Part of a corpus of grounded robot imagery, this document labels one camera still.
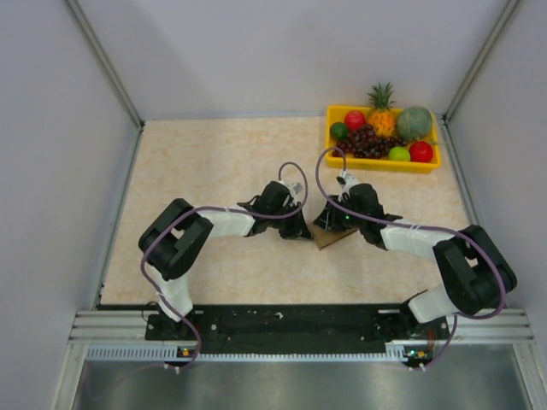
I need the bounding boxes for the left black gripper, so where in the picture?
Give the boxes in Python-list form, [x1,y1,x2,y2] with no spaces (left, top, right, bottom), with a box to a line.
[268,201,313,240]

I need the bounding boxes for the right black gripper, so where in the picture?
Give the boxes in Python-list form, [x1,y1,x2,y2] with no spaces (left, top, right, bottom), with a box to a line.
[315,195,367,232]

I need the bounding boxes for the brown cardboard box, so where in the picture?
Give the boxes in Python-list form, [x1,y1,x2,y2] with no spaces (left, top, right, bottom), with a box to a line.
[309,225,356,250]

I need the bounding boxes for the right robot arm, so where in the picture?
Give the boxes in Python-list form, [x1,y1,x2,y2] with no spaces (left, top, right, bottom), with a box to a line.
[314,183,517,338]

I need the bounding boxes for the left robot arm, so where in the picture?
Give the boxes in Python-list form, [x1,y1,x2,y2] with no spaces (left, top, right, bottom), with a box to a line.
[138,180,313,339]

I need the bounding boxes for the purple grape bunch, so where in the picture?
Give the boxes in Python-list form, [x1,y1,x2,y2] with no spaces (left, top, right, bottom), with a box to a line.
[333,125,407,160]

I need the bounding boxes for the dark green lime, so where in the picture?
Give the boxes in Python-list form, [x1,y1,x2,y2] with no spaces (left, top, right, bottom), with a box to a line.
[329,121,350,141]

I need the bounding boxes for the light green lime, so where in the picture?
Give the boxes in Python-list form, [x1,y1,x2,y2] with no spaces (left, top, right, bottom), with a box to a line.
[387,146,411,162]

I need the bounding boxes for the red apple back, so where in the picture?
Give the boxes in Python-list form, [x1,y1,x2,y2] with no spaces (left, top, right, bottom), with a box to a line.
[344,110,367,132]

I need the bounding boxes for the red apple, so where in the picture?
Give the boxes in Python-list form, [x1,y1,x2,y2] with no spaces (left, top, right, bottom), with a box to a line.
[409,141,434,163]
[344,110,367,132]

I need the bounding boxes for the yellow plastic tray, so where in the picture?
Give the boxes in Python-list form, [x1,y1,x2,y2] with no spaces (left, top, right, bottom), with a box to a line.
[324,105,442,174]

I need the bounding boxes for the red apple front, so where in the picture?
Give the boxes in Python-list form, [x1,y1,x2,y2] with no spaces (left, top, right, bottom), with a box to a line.
[409,141,434,163]

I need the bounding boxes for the pineapple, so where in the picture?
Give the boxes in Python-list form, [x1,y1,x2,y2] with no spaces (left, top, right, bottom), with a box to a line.
[368,82,397,138]

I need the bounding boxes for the green melon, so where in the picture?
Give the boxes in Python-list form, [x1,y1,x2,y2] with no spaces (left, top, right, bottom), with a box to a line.
[396,106,432,141]

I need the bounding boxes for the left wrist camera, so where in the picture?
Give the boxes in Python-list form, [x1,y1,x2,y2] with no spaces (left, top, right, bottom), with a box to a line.
[280,180,306,202]

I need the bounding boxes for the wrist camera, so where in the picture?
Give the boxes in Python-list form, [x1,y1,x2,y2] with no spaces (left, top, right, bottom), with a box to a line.
[280,180,306,202]
[336,170,361,200]

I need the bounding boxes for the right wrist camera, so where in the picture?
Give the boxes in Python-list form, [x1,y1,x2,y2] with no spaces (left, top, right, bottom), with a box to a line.
[336,170,361,200]

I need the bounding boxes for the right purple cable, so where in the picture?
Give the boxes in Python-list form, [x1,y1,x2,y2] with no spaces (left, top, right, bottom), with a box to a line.
[315,147,509,372]

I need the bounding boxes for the purple cable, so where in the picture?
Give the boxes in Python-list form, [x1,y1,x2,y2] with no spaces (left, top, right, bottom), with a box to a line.
[315,147,509,372]
[139,161,309,372]

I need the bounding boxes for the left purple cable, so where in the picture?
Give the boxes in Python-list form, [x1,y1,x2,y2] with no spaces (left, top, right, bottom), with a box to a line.
[139,161,309,372]

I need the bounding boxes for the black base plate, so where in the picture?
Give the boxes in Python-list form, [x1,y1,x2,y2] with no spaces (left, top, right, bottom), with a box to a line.
[145,304,449,354]

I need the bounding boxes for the aluminium frame rail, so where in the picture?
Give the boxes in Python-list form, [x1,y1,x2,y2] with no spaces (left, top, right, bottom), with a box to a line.
[70,309,534,344]

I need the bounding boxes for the white cable duct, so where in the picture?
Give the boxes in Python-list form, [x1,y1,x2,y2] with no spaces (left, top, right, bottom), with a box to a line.
[86,344,409,363]

